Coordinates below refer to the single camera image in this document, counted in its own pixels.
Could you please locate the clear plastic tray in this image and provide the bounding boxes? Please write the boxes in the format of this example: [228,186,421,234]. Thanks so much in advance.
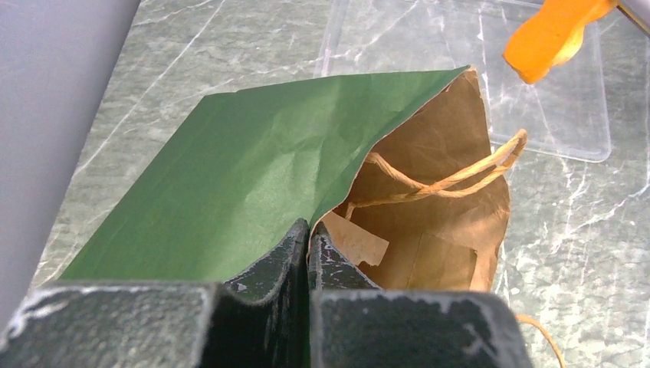
[315,0,611,163]

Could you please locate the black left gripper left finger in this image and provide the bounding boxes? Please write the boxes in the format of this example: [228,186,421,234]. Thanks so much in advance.
[223,218,309,367]

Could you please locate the silver metal tongs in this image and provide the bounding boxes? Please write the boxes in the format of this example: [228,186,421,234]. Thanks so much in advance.
[617,0,649,37]

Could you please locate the orange fake bread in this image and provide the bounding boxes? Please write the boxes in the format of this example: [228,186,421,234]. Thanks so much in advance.
[503,0,619,84]

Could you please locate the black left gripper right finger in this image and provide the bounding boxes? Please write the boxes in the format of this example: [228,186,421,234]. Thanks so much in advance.
[307,225,382,368]

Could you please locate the green paper bag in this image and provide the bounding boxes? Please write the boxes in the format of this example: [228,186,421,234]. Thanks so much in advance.
[60,64,566,368]

